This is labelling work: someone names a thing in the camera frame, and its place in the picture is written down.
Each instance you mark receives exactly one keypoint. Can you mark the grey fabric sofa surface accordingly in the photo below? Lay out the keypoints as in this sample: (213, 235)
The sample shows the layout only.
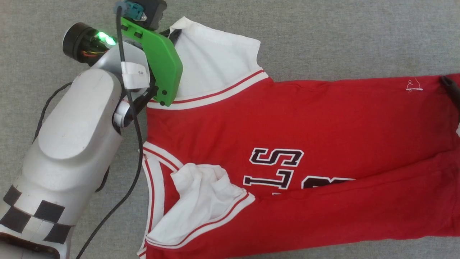
(323, 36)

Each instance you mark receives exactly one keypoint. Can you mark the red and white Bulls jersey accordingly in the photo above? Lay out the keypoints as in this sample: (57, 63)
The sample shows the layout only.
(305, 144)

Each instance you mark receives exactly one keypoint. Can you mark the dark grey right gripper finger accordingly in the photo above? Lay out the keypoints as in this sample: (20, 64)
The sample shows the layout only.
(452, 90)

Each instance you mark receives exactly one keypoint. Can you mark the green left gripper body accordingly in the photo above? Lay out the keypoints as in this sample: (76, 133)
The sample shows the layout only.
(163, 64)

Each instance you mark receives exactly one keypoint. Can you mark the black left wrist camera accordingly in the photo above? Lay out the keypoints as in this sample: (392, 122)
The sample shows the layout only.
(149, 12)

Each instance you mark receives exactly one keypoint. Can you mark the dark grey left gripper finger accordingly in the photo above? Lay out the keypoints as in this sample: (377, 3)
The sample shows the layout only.
(175, 34)

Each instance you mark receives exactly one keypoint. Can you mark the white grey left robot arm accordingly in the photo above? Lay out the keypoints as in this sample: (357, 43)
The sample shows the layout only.
(75, 144)

